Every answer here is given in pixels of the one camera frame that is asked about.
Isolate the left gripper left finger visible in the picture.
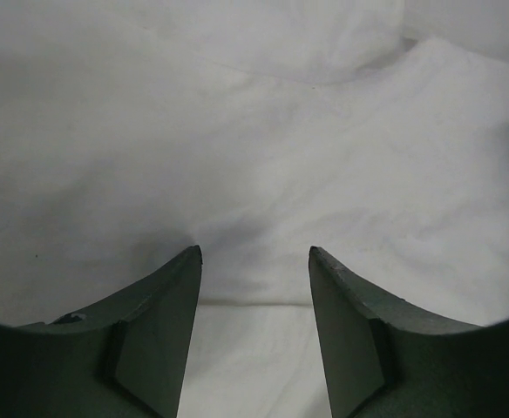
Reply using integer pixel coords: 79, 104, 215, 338
0, 246, 202, 417

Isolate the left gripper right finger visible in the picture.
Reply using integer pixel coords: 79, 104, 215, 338
309, 247, 509, 417

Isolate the white red-print t-shirt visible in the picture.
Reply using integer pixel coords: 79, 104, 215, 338
0, 1, 509, 417

